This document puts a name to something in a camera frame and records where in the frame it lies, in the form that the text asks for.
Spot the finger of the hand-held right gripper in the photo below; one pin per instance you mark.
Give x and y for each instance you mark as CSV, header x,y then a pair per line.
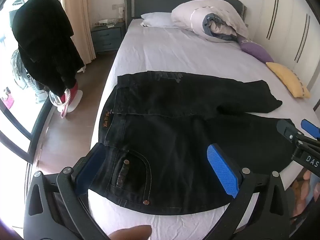
x,y
287,130
311,128

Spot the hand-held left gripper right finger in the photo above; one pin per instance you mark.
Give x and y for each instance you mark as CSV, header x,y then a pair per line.
x,y
222,170

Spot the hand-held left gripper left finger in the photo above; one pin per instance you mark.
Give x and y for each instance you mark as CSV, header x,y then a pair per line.
x,y
91,170

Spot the black denim pants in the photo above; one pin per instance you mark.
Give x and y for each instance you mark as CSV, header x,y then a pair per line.
x,y
175,142

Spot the person's right hand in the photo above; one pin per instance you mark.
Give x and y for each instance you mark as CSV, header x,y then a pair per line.
x,y
306,192

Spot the person's left hand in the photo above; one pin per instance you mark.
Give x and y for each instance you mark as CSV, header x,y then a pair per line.
x,y
132,233

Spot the yellow pillow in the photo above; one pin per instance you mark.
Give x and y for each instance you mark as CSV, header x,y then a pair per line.
x,y
287,80

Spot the pink and white stand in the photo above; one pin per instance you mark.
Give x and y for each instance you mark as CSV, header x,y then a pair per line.
x,y
72,97

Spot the purple pillow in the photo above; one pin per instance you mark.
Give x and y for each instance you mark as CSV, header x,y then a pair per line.
x,y
255,50

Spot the pink bag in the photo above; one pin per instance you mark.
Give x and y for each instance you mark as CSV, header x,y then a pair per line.
x,y
7,98

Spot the white wardrobe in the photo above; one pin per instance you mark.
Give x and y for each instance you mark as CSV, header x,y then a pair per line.
x,y
287,17

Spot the bed with white sheet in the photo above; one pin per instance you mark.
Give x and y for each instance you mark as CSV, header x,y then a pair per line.
x,y
175,52

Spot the grey nightstand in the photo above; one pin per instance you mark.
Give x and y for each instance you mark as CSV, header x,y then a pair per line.
x,y
107,38

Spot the black hanging coat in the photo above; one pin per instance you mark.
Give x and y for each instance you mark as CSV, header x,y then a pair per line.
x,y
45,42

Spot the folded white duvet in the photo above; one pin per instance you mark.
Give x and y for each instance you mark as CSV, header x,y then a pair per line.
x,y
190,12

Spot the beige curtain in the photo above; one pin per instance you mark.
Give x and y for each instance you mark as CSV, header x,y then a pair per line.
x,y
77,17

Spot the white bottle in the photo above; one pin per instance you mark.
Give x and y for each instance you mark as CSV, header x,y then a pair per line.
x,y
121,13

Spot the white pillow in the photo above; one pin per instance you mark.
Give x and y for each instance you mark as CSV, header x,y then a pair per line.
x,y
157,20

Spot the grey bed headboard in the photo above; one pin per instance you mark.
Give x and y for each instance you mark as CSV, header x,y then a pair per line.
x,y
160,0

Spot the wall socket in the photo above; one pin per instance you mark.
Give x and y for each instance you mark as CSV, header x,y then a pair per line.
x,y
117,5

